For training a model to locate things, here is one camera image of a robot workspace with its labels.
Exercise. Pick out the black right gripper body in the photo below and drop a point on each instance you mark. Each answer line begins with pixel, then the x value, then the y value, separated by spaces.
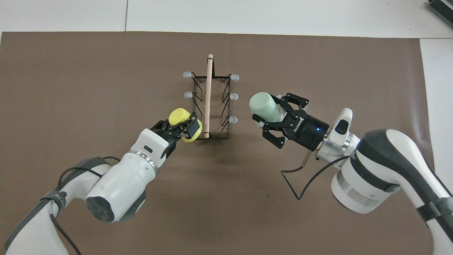
pixel 306 131

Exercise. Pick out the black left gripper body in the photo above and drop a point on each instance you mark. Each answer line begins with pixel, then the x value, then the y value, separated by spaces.
pixel 172 136

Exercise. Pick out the yellow plastic cup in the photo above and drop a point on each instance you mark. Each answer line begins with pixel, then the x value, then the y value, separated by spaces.
pixel 178 117

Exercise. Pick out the pale green plastic cup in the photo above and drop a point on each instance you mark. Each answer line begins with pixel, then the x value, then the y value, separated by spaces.
pixel 263 104

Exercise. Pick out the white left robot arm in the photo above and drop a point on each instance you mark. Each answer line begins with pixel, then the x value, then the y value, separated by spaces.
pixel 120 184

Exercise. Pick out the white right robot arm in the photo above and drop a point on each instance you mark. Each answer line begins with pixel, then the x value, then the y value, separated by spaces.
pixel 371 177

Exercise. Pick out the brown table mat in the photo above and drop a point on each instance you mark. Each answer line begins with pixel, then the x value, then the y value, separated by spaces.
pixel 212 194

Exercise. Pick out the grey ribbed device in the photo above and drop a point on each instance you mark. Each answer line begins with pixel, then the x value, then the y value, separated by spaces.
pixel 442 7

